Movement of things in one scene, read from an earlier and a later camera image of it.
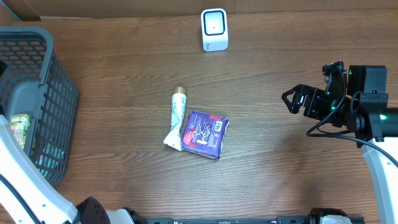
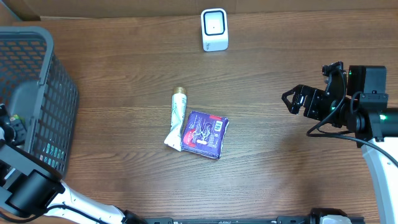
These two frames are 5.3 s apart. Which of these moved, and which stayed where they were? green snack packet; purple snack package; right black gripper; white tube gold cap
Moved: green snack packet
Stayed: white tube gold cap; right black gripper; purple snack package
